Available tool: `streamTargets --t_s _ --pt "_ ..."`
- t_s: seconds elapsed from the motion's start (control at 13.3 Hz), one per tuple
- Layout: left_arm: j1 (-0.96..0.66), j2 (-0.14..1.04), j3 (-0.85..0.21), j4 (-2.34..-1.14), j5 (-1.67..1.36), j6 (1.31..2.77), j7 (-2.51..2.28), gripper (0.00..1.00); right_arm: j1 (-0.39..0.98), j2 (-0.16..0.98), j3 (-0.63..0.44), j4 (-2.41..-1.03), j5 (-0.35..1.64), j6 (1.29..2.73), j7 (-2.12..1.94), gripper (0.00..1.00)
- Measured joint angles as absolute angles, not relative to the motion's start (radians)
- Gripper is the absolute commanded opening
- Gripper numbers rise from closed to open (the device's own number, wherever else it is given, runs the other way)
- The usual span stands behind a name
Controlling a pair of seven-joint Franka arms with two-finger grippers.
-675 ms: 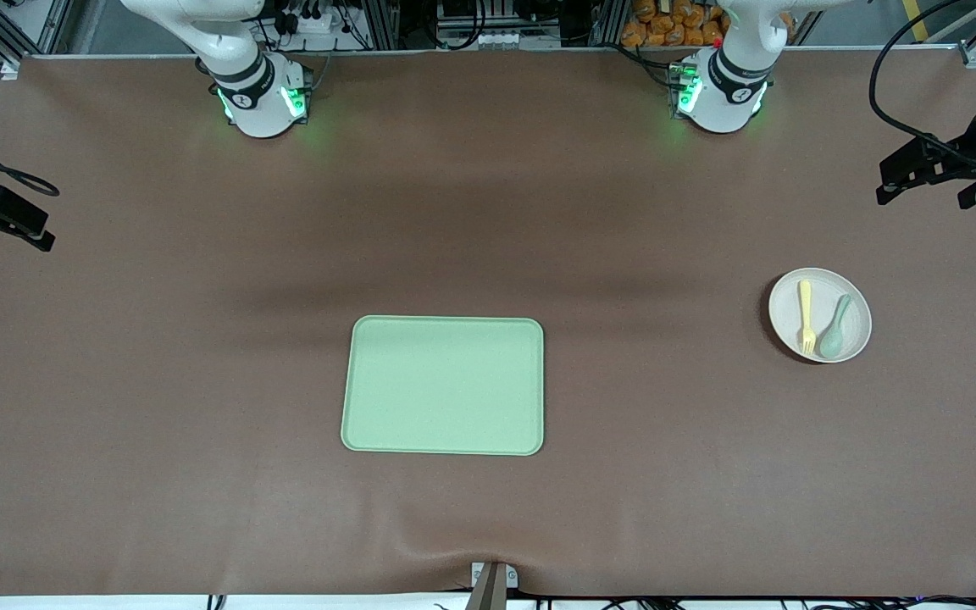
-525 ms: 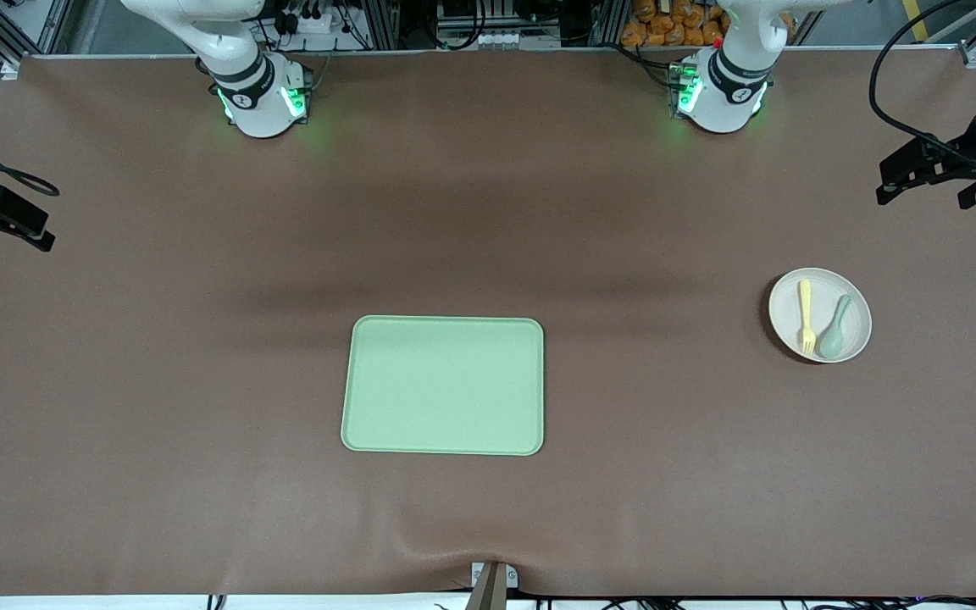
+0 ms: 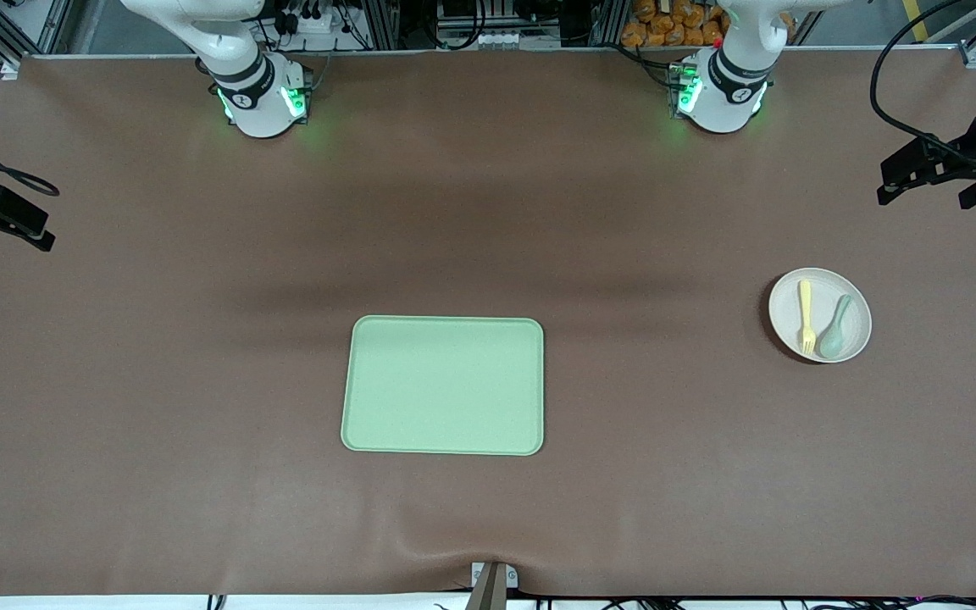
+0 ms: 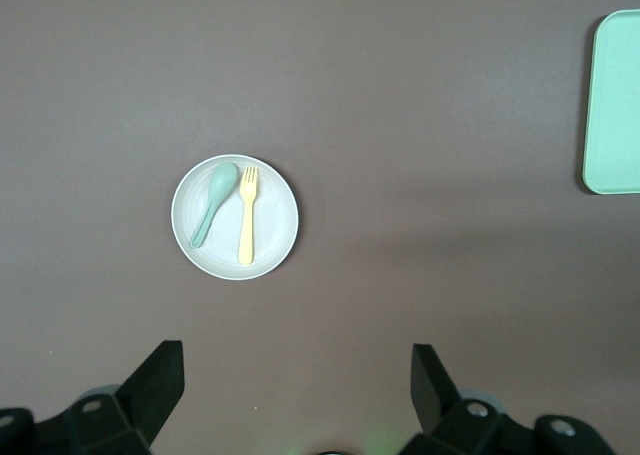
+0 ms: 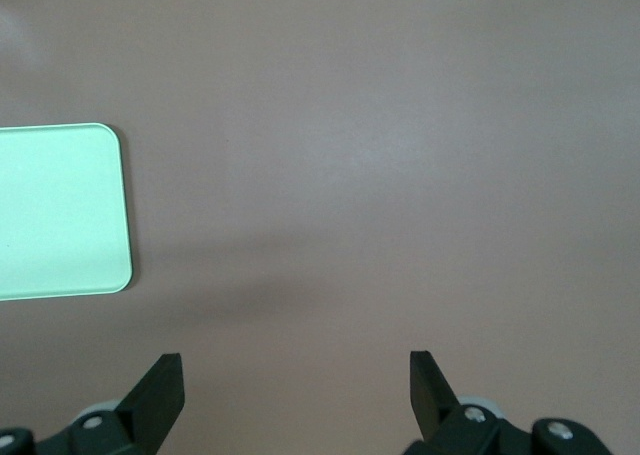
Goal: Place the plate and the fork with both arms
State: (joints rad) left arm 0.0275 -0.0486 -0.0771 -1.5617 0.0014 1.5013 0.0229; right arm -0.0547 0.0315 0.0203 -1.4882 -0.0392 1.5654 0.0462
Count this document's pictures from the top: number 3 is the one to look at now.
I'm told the yellow plastic fork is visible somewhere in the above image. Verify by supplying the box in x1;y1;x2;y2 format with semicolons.
798;280;818;355

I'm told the round beige plate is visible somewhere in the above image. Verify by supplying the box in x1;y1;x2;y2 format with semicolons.
768;268;873;364

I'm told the pale green plastic spoon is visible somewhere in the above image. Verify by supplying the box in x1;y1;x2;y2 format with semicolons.
819;294;853;360

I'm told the brown table mat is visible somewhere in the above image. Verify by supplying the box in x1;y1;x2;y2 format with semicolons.
0;49;976;598

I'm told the orange round objects pile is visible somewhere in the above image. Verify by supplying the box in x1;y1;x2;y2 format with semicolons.
621;0;730;48

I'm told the white power strip with plugs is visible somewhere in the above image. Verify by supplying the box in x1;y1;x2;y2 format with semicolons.
279;4;338;36

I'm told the light green rectangular tray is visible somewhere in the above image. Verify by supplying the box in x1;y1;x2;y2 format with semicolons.
341;315;546;458

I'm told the slim white power strip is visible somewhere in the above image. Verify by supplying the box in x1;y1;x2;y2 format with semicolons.
435;30;524;50

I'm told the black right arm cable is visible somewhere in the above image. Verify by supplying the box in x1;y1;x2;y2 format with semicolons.
0;113;61;197

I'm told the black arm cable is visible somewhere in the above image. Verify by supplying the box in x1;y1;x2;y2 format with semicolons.
0;113;61;197
869;0;976;162

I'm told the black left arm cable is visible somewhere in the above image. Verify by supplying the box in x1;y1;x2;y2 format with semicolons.
869;0;976;162

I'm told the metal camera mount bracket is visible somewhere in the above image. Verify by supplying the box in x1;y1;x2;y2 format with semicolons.
464;561;519;610

